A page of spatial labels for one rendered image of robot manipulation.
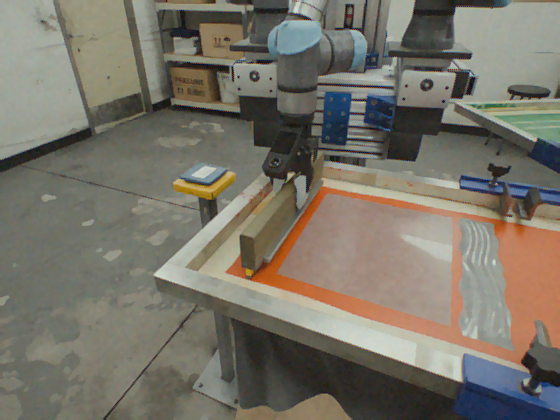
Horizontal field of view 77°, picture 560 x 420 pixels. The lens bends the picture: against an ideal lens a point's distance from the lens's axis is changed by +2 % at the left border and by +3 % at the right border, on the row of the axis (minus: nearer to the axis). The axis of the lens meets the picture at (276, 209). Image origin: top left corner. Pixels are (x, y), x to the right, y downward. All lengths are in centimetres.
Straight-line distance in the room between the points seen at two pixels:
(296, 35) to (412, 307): 49
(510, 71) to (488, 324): 399
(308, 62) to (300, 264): 37
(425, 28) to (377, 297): 82
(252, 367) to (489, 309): 48
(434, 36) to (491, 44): 327
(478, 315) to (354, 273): 21
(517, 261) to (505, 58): 377
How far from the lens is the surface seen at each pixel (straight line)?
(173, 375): 173
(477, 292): 72
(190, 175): 101
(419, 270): 73
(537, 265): 85
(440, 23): 122
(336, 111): 124
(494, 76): 452
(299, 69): 65
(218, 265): 69
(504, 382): 55
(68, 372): 190
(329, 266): 69
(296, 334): 56
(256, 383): 90
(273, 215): 65
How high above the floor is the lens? 140
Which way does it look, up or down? 32 degrees down
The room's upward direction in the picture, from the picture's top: straight up
